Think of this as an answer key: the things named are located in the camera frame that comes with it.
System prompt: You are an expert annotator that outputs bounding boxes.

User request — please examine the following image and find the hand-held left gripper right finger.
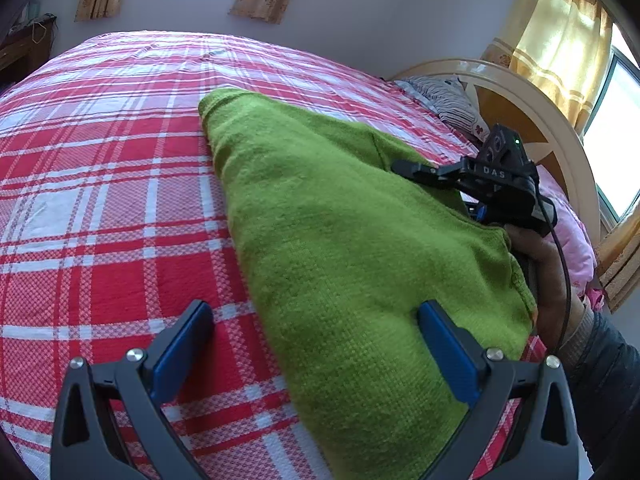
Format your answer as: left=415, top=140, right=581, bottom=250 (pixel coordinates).
left=417, top=300, right=581, bottom=480

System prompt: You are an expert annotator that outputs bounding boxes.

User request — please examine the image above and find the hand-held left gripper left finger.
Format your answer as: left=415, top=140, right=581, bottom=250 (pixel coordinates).
left=50, top=300, right=216, bottom=480

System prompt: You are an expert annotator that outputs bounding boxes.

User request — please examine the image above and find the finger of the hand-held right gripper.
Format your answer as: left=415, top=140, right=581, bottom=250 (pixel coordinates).
left=391, top=159, right=471, bottom=191

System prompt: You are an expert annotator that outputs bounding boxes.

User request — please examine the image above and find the green knitted sweater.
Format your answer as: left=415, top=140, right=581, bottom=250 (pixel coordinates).
left=197, top=87, right=538, bottom=480

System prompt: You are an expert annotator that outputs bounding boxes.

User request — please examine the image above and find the person's right forearm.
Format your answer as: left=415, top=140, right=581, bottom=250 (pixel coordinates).
left=557, top=302, right=640, bottom=466

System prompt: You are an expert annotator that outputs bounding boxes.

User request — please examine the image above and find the person's right hand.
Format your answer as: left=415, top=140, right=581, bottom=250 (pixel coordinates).
left=505, top=225, right=586, bottom=353

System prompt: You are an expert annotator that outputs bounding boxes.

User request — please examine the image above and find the cream and brown headboard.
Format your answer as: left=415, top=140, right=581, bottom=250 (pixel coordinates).
left=387, top=58, right=603, bottom=281

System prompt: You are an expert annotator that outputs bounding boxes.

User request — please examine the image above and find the striped pillow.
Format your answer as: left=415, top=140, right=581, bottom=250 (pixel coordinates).
left=400, top=75, right=481, bottom=133

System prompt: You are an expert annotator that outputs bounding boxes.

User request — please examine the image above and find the pink blanket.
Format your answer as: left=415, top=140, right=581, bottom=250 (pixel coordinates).
left=467, top=117, right=606, bottom=311

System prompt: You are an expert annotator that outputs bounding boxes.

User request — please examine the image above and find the window beside headboard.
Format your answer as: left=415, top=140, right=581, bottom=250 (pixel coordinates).
left=582, top=25, right=640, bottom=226

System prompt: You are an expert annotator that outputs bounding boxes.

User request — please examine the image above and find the yellow curtain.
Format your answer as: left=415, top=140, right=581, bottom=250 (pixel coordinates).
left=595, top=220, right=640, bottom=313
left=480, top=0, right=615, bottom=136

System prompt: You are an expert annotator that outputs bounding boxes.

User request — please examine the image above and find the red plaid bed sheet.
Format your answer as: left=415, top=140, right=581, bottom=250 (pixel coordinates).
left=0, top=31, right=546, bottom=480

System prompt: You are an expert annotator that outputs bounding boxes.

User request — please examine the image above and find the wooden desk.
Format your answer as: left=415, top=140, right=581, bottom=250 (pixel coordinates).
left=0, top=15, right=56, bottom=91

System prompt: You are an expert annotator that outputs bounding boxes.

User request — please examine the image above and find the black cable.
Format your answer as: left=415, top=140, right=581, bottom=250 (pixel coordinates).
left=530, top=175, right=574, bottom=346

